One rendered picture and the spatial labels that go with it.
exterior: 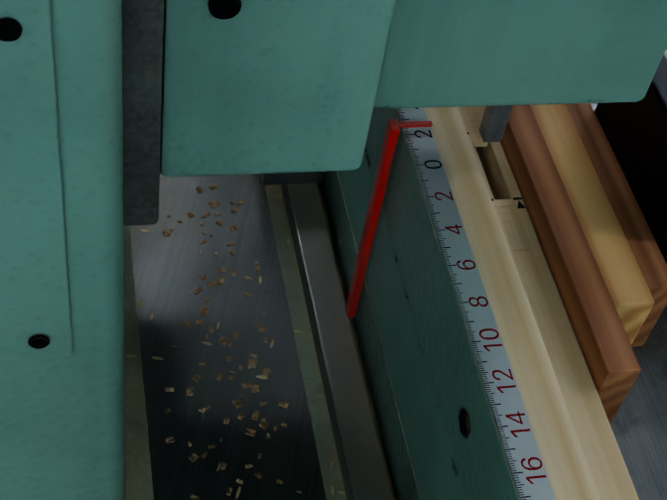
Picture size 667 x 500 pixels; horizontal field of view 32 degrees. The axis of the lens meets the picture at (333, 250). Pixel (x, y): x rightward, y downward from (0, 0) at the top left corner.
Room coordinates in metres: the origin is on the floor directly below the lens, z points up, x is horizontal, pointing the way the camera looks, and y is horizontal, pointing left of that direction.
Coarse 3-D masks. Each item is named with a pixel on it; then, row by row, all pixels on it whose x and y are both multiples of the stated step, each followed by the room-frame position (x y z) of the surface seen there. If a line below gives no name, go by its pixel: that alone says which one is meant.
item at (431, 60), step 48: (432, 0) 0.37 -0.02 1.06; (480, 0) 0.37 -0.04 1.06; (528, 0) 0.38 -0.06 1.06; (576, 0) 0.39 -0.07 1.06; (624, 0) 0.39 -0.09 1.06; (432, 48) 0.37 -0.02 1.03; (480, 48) 0.37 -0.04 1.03; (528, 48) 0.38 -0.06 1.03; (576, 48) 0.39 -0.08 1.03; (624, 48) 0.39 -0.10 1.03; (384, 96) 0.36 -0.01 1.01; (432, 96) 0.37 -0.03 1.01; (480, 96) 0.38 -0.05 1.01; (528, 96) 0.38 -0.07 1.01; (576, 96) 0.39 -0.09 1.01; (624, 96) 0.40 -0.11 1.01
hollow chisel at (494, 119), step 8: (488, 112) 0.42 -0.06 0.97; (496, 112) 0.41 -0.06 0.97; (504, 112) 0.41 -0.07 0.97; (488, 120) 0.41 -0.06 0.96; (496, 120) 0.41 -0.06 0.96; (504, 120) 0.42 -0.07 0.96; (480, 128) 0.42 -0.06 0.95; (488, 128) 0.41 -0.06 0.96; (496, 128) 0.41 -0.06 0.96; (504, 128) 0.42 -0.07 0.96; (488, 136) 0.41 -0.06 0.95; (496, 136) 0.41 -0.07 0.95
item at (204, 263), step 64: (192, 192) 0.48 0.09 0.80; (256, 192) 0.49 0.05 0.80; (320, 192) 0.50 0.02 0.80; (128, 256) 0.42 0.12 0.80; (192, 256) 0.43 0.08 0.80; (256, 256) 0.44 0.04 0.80; (128, 320) 0.38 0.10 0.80; (192, 320) 0.39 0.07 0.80; (256, 320) 0.39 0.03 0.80; (128, 384) 0.34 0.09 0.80; (192, 384) 0.34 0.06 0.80; (256, 384) 0.35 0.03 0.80; (320, 384) 0.36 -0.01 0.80; (128, 448) 0.30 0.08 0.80; (192, 448) 0.31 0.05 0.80; (256, 448) 0.31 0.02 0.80; (320, 448) 0.32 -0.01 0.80
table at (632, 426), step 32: (352, 192) 0.45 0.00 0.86; (352, 224) 0.44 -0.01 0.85; (384, 224) 0.40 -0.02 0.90; (384, 256) 0.39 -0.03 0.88; (384, 288) 0.38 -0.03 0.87; (384, 320) 0.37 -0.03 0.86; (384, 352) 0.36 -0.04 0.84; (416, 352) 0.33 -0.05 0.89; (640, 352) 0.35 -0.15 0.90; (416, 384) 0.32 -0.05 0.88; (640, 384) 0.33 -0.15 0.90; (416, 416) 0.31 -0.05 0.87; (640, 416) 0.31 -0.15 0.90; (416, 448) 0.30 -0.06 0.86; (448, 448) 0.27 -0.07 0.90; (640, 448) 0.29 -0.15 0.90; (416, 480) 0.29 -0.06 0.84; (448, 480) 0.26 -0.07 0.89; (640, 480) 0.28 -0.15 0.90
